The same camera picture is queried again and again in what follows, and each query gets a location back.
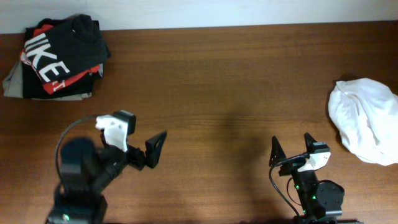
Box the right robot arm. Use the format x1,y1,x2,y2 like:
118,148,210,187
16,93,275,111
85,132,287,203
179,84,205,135
269,133,345,223

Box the black folded garment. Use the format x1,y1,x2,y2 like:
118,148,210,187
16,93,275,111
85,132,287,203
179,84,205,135
20,14,110,99

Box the red printed t-shirt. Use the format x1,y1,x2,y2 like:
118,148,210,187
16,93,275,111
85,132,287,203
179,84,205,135
19,24,103,95

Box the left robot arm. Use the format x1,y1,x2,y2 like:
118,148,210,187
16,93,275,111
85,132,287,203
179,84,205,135
46,110,167,223

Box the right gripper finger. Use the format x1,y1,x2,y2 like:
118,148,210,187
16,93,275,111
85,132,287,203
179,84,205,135
304,133,316,153
269,136,286,166

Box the grey folded garment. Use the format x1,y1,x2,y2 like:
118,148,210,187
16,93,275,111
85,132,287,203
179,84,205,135
2,61,92,101

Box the dark green t-shirt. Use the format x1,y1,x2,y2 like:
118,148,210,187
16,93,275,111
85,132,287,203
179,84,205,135
21,14,111,83

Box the white t-shirt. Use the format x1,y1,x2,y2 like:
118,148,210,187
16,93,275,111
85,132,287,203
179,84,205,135
328,78,397,166

